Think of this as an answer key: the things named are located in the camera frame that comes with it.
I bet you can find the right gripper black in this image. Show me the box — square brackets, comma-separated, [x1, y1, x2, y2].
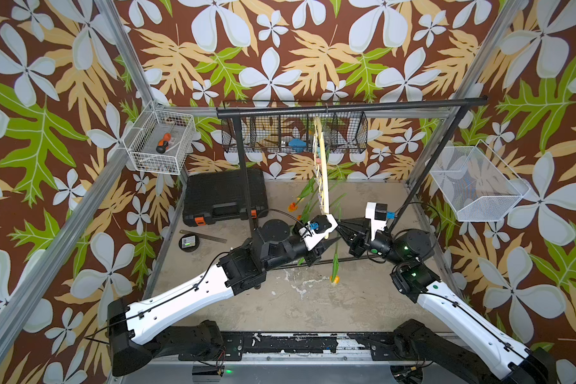
[335, 221, 408, 271]

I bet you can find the orange tulip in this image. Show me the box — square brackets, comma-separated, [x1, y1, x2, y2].
[289, 179, 316, 212]

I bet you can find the cream clip hanger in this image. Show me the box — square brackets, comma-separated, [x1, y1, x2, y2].
[312, 117, 330, 215]

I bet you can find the black metal clothes rack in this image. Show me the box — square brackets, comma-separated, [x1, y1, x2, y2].
[215, 95, 490, 291]

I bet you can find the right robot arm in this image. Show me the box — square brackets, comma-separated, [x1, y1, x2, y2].
[337, 219, 558, 383]

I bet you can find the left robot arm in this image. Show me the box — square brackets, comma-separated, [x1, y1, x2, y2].
[107, 214, 338, 377]

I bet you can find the metal ruler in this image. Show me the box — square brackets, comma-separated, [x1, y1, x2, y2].
[179, 230, 227, 244]

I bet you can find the blue object in basket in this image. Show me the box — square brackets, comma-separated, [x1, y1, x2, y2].
[288, 139, 307, 153]

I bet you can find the black plastic tool case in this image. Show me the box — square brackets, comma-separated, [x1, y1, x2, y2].
[182, 168, 269, 227]

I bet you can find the round black digital scale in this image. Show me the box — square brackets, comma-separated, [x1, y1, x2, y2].
[178, 234, 200, 253]

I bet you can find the white mesh basket right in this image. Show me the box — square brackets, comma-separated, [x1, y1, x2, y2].
[429, 140, 531, 222]

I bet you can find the red black screwdriver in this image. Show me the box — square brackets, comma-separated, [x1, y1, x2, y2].
[156, 134, 172, 155]

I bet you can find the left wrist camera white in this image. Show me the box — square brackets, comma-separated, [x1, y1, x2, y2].
[299, 214, 339, 251]

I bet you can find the black wire wall basket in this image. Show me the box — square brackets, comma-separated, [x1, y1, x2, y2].
[217, 106, 369, 155]

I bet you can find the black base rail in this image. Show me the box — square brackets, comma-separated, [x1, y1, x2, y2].
[179, 331, 426, 362]

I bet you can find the white wire basket left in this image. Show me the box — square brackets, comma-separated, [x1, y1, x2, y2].
[125, 103, 195, 176]

